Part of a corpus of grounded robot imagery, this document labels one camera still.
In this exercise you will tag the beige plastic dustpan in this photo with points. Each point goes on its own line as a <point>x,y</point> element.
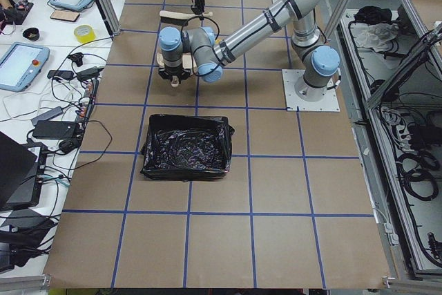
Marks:
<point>187,61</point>

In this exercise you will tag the white hand brush black bristles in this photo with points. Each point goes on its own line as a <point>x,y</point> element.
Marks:
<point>181,19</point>

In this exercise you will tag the bin with black trash bag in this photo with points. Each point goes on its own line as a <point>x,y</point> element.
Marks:
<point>187,148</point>

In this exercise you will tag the black power strip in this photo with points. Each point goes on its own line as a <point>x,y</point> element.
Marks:
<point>88,101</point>

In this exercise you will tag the yellow tape roll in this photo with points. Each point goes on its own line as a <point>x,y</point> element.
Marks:
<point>84,34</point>

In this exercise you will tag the black clamp tool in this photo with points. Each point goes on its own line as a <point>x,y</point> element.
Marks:
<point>76,58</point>

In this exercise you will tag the brown phone case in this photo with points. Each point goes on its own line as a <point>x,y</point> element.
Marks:
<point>65,15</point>

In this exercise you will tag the black power adapter brick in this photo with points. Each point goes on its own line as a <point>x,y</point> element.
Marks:
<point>55,130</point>

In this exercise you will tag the black small bowl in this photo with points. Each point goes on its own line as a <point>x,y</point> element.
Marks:
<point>31,34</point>

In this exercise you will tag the lower blue teach pendant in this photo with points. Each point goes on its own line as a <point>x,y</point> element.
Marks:
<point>21,64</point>

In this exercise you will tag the crumpled white cloth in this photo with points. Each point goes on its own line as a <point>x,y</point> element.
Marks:
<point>378,37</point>

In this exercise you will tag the black laptop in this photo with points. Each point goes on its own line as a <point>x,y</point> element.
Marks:
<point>22,167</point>

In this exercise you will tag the black cable coil bundle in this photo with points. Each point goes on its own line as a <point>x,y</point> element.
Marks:
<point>425,162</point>

